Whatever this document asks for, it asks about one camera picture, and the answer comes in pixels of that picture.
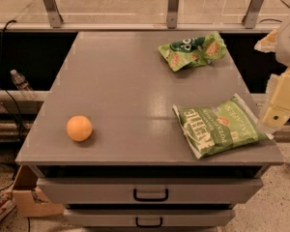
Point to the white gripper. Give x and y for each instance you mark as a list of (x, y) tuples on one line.
[(289, 43)]

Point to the green rice chip bag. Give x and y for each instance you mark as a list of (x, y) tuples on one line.
[(193, 52)]

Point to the green jalapeno Kettle chip bag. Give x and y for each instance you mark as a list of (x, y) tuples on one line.
[(212, 130)]

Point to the orange fruit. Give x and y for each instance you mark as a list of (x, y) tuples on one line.
[(79, 128)]

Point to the upper grey drawer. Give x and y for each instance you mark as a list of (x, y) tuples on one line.
[(149, 190)]

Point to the grey drawer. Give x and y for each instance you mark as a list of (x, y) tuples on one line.
[(149, 190), (149, 218)]

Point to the lower grey drawer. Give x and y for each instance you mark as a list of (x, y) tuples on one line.
[(149, 218)]

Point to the clear plastic water bottle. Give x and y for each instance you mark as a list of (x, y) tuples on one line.
[(23, 86)]

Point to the cardboard box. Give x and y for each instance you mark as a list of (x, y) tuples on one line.
[(31, 202)]

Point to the white orange sneaker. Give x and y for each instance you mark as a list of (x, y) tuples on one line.
[(0, 208)]

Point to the middle metal railing bracket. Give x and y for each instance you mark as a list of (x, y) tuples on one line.
[(172, 13)]

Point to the left metal railing bracket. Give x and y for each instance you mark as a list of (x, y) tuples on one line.
[(54, 17)]

